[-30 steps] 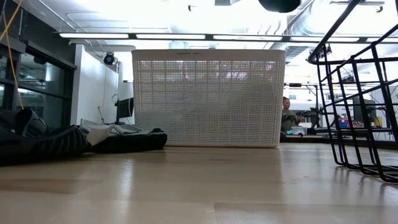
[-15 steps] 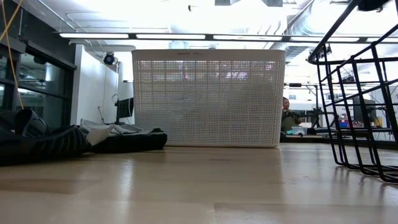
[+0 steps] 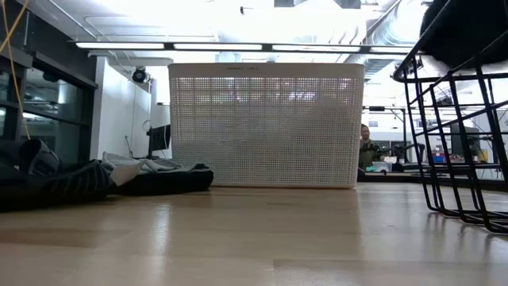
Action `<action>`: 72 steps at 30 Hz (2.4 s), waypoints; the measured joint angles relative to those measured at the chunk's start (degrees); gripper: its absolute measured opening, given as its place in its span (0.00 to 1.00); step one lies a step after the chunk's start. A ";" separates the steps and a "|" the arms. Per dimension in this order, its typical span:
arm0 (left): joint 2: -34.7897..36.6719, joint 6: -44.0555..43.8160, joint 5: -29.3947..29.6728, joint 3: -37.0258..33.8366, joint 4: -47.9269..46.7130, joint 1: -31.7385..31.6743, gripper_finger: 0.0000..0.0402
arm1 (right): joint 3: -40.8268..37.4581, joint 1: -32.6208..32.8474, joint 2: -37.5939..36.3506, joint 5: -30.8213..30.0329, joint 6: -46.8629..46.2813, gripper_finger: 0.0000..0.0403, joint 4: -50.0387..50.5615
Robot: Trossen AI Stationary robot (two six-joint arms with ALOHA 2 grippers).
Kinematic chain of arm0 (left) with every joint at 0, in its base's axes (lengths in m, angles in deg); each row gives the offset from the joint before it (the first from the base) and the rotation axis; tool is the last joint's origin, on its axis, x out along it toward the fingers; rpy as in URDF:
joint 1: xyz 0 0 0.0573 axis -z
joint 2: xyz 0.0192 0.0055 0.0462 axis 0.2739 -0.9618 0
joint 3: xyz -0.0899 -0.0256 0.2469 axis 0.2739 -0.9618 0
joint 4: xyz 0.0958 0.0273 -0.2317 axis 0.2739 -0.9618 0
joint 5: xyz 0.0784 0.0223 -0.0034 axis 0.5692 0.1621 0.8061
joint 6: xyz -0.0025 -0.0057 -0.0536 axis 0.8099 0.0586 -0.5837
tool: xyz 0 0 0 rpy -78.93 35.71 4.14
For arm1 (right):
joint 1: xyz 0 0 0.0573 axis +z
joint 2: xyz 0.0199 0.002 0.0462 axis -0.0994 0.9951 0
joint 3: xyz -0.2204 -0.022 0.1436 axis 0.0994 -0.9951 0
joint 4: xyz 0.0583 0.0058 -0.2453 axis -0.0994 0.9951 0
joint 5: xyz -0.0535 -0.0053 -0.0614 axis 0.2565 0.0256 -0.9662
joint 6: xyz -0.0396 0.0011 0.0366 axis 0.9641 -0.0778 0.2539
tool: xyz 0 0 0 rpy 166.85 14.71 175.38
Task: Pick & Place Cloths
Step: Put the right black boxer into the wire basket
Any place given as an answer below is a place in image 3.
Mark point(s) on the white perforated plastic laundry basket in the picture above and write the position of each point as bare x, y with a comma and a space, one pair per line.
266, 127

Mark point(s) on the pale grey-green cloth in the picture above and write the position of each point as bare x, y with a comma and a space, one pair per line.
158, 165

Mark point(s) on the person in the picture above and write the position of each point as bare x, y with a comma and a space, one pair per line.
367, 155

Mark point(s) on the dark navy garment with tag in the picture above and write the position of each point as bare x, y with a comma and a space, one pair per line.
170, 184

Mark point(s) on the black computer monitor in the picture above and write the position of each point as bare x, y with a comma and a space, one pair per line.
160, 138

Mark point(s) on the round black ceiling camera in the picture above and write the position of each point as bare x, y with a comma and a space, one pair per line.
139, 74

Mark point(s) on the black garment with grey stripes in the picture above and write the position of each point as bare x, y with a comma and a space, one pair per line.
464, 32

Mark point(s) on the black ribbed garment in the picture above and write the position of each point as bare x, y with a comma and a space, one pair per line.
59, 186

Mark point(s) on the black-framed glass partition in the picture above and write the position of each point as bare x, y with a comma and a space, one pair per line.
59, 103

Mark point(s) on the long ceiling light fixture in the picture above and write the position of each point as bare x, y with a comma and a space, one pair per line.
218, 46

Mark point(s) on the dark background monitor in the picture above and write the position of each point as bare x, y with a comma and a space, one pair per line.
462, 143

